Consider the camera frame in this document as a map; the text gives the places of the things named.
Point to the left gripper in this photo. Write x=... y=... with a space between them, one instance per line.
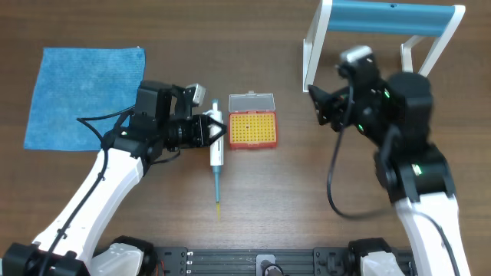
x=201 y=130

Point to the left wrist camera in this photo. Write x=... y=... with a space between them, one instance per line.
x=197 y=94

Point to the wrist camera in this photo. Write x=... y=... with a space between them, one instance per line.
x=354 y=53
x=197 y=94

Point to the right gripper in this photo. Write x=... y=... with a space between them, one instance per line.
x=360 y=88

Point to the white pipette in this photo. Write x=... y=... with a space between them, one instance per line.
x=216 y=157

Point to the red and yellow tip box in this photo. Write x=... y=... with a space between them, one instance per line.
x=253 y=130

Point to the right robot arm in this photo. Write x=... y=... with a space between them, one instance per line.
x=426 y=230

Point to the blue cloth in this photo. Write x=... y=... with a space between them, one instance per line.
x=76 y=88

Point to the mounting rail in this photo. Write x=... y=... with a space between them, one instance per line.
x=230 y=260

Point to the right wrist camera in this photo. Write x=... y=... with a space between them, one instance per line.
x=354 y=53

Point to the white and blue stand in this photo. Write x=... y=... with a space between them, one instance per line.
x=383 y=19

